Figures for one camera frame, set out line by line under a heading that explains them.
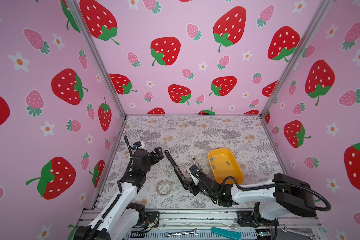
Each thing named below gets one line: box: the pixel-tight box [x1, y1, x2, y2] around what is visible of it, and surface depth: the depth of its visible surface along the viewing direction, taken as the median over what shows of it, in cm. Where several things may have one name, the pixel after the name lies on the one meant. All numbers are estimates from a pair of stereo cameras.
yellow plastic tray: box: [207, 147, 244, 185], surface depth 95 cm
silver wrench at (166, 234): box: [164, 228, 199, 238], surface depth 72 cm
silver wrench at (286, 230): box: [282, 223, 315, 240], surface depth 72 cm
